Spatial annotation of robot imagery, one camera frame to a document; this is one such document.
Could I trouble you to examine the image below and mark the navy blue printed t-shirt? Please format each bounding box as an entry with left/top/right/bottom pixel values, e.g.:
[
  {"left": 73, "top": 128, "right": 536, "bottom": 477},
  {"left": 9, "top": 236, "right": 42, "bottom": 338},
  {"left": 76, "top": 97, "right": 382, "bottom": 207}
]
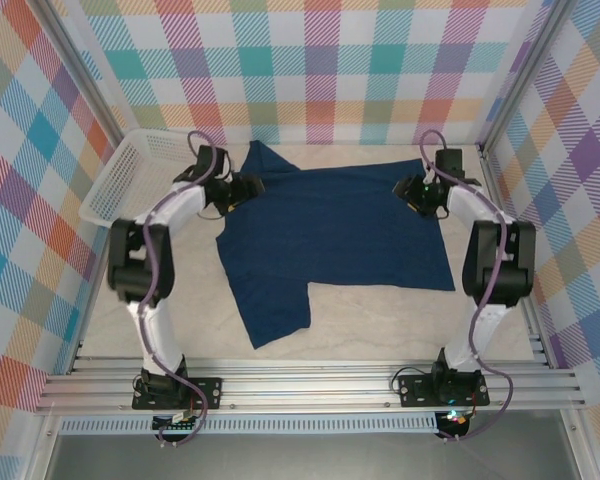
[{"left": 215, "top": 140, "right": 456, "bottom": 350}]

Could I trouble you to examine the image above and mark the white plastic mesh basket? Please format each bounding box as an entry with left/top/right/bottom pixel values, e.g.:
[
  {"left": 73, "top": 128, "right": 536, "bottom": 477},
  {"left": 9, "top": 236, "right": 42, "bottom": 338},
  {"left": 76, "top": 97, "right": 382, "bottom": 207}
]
[{"left": 78, "top": 128, "right": 214, "bottom": 229}]

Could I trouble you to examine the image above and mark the green controller board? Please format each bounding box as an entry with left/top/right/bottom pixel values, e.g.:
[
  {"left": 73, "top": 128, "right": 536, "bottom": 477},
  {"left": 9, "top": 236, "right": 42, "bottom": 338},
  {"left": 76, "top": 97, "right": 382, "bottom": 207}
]
[{"left": 152, "top": 412, "right": 201, "bottom": 434}]

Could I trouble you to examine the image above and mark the grey metal sheet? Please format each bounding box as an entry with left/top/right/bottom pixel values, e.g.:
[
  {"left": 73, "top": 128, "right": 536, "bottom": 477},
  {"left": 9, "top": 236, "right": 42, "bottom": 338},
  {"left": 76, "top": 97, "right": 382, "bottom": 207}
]
[{"left": 47, "top": 433, "right": 581, "bottom": 480}]

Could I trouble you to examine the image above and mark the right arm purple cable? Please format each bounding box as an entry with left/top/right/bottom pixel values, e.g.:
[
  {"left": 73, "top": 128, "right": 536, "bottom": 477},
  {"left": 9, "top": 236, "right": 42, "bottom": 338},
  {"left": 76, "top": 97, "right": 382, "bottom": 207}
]
[{"left": 419, "top": 129, "right": 515, "bottom": 444}]

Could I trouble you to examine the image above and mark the aluminium frame post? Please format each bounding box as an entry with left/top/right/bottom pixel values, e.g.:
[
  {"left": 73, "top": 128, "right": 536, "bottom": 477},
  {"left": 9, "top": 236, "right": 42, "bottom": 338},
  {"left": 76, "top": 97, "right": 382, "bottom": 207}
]
[
  {"left": 477, "top": 0, "right": 574, "bottom": 149},
  {"left": 38, "top": 0, "right": 127, "bottom": 132}
]

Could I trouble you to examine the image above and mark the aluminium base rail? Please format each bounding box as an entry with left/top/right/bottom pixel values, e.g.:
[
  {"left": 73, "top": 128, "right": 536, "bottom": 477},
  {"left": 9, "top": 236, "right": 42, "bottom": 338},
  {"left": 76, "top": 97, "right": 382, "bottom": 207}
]
[{"left": 34, "top": 354, "right": 586, "bottom": 414}]

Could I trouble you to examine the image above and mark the white slotted cable duct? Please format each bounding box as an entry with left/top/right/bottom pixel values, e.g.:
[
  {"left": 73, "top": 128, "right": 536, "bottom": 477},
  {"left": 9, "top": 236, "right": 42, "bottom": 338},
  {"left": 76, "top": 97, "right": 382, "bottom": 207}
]
[{"left": 59, "top": 418, "right": 439, "bottom": 435}]

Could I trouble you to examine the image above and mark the aluminium frame leg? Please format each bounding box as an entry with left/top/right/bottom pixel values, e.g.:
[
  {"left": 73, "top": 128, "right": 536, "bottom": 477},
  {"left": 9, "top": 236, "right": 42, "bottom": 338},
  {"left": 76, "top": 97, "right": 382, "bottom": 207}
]
[
  {"left": 559, "top": 409, "right": 599, "bottom": 480},
  {"left": 24, "top": 414, "right": 64, "bottom": 480}
]

